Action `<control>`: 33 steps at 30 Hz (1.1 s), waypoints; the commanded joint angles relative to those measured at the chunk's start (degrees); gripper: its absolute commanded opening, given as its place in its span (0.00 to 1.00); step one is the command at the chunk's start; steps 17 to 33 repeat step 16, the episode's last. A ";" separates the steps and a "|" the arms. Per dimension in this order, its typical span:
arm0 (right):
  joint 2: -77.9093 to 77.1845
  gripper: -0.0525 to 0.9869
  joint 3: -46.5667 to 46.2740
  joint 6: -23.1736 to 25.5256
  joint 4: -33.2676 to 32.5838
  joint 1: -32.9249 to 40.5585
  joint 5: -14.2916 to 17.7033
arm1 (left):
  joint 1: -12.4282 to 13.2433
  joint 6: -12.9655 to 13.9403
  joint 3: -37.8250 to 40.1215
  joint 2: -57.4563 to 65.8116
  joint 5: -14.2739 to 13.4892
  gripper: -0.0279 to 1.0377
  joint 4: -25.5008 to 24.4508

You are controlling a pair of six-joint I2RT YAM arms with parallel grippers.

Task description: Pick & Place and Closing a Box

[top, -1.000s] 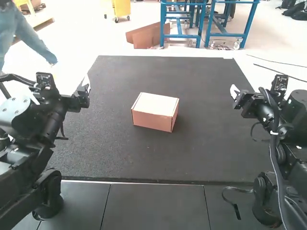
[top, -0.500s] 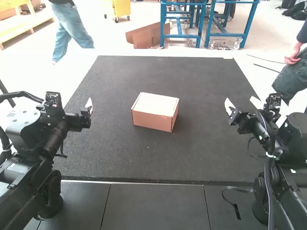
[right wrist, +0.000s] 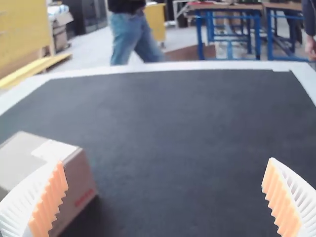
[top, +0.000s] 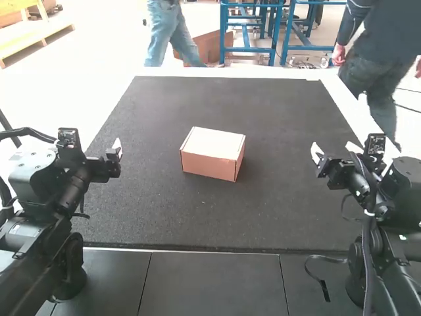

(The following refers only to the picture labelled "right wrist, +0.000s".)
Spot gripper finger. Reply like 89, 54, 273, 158
261, 157, 316, 237
0, 159, 69, 237

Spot cardboard box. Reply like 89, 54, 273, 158
0, 131, 97, 237

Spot black mat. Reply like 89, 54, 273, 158
0, 69, 316, 237

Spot yellow wooden plank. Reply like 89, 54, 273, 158
0, 53, 73, 88

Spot yellow wooden crate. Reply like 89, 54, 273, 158
0, 0, 56, 80

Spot person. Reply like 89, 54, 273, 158
301, 0, 316, 62

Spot brown cardboard sheet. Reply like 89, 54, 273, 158
164, 43, 217, 61

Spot open cardboard carton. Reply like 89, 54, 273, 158
47, 5, 75, 53

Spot person's legs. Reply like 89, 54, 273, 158
108, 0, 166, 66

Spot yellow cart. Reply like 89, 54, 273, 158
144, 2, 167, 48

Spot blue metal table frame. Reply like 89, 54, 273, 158
262, 1, 316, 62
194, 1, 264, 61

